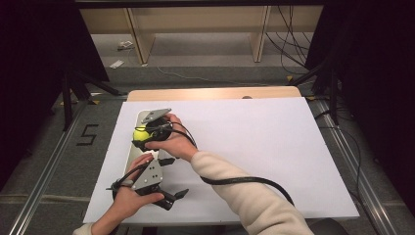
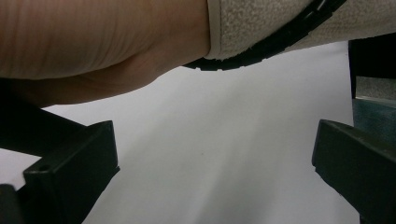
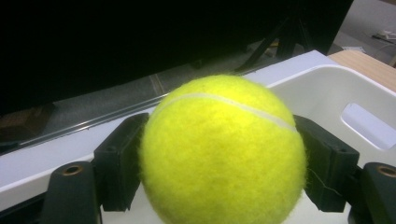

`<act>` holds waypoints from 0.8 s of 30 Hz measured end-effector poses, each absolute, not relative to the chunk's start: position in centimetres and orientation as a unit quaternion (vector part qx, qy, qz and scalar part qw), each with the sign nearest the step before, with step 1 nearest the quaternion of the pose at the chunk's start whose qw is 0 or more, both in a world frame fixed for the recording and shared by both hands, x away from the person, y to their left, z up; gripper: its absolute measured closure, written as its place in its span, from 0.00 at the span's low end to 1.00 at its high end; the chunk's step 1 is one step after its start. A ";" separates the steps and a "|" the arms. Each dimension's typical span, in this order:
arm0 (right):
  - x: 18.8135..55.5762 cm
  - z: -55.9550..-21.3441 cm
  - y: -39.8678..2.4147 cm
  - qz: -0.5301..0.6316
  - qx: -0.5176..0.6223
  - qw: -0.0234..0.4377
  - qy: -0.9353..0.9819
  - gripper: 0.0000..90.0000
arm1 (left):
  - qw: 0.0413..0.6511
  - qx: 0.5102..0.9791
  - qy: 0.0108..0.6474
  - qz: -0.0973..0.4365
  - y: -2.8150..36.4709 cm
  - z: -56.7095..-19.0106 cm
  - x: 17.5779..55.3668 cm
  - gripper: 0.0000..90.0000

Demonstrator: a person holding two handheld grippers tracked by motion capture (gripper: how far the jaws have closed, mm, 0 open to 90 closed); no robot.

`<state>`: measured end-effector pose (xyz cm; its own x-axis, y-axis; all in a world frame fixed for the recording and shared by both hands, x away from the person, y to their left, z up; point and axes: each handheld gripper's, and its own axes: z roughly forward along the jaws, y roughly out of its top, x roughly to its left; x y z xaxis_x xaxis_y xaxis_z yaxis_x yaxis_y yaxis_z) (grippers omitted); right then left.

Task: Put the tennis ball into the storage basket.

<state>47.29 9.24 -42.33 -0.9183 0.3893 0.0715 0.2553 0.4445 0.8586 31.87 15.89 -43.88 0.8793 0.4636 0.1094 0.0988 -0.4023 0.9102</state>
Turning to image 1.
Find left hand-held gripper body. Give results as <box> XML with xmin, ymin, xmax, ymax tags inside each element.
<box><xmin>131</xmin><ymin>158</ymin><xmax>164</xmax><ymax>199</ymax></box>

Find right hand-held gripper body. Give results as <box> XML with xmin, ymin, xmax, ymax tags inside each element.
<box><xmin>141</xmin><ymin>108</ymin><xmax>172</xmax><ymax>142</ymax></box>

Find white plastic bin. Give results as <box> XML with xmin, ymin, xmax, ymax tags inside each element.
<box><xmin>124</xmin><ymin>109</ymin><xmax>169</xmax><ymax>175</ymax></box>

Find person's right hand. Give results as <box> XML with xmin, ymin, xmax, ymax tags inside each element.
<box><xmin>145</xmin><ymin>113</ymin><xmax>199</xmax><ymax>163</ymax></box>

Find person's left hand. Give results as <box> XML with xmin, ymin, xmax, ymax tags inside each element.
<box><xmin>112</xmin><ymin>152</ymin><xmax>165</xmax><ymax>223</ymax></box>

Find black tape floor mark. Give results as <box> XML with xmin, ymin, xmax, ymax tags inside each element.
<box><xmin>76</xmin><ymin>123</ymin><xmax>100</xmax><ymax>147</ymax></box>

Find black metal stand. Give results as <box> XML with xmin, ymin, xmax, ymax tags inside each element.
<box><xmin>60</xmin><ymin>70</ymin><xmax>123</xmax><ymax>131</ymax></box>
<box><xmin>287</xmin><ymin>60</ymin><xmax>341</xmax><ymax>126</ymax></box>

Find small white floor device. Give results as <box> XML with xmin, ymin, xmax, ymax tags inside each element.
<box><xmin>116</xmin><ymin>40</ymin><xmax>135</xmax><ymax>51</ymax></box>

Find white table mat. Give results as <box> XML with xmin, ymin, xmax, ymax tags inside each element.
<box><xmin>82</xmin><ymin>96</ymin><xmax>360</xmax><ymax>226</ymax></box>

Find light wooden desk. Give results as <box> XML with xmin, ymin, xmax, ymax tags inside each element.
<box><xmin>79</xmin><ymin>5</ymin><xmax>324</xmax><ymax>65</ymax></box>

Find black curtain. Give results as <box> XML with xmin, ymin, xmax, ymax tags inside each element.
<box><xmin>0</xmin><ymin>0</ymin><xmax>111</xmax><ymax>194</ymax></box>
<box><xmin>304</xmin><ymin>0</ymin><xmax>415</xmax><ymax>210</ymax></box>

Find dark chair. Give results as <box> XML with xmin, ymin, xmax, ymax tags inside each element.
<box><xmin>307</xmin><ymin>217</ymin><xmax>350</xmax><ymax>235</ymax></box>

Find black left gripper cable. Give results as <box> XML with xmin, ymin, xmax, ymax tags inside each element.
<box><xmin>106</xmin><ymin>163</ymin><xmax>151</xmax><ymax>201</ymax></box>

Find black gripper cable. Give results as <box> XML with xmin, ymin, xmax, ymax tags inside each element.
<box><xmin>156</xmin><ymin>120</ymin><xmax>296</xmax><ymax>208</ymax></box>
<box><xmin>106</xmin><ymin>163</ymin><xmax>151</xmax><ymax>201</ymax></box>

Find white floor cable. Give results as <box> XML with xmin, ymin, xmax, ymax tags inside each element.
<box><xmin>157</xmin><ymin>66</ymin><xmax>272</xmax><ymax>87</ymax></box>

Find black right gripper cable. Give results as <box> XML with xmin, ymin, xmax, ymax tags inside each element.
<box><xmin>156</xmin><ymin>120</ymin><xmax>296</xmax><ymax>208</ymax></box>

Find aluminium floor rail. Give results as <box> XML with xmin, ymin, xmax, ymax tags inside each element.
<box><xmin>8</xmin><ymin>97</ymin><xmax>96</xmax><ymax>235</ymax></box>
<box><xmin>314</xmin><ymin>99</ymin><xmax>397</xmax><ymax>235</ymax></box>

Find black frame bar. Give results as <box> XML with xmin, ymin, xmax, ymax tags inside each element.
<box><xmin>74</xmin><ymin>0</ymin><xmax>327</xmax><ymax>8</ymax></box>

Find bundle of black cables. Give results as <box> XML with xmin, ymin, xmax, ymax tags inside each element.
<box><xmin>264</xmin><ymin>4</ymin><xmax>314</xmax><ymax>75</ymax></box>

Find thin black floor cable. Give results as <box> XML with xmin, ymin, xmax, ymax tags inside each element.
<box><xmin>314</xmin><ymin>109</ymin><xmax>380</xmax><ymax>235</ymax></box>

